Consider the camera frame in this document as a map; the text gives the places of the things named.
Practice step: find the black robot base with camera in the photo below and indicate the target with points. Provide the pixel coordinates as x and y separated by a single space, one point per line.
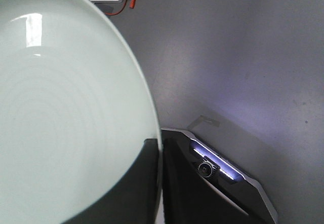
235 186

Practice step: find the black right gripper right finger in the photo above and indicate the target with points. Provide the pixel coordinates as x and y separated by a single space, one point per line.
187 198

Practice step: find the pale green round plate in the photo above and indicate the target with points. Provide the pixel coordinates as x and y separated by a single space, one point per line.
75 109

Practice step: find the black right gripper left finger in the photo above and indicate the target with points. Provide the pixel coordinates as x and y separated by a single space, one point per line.
134 199

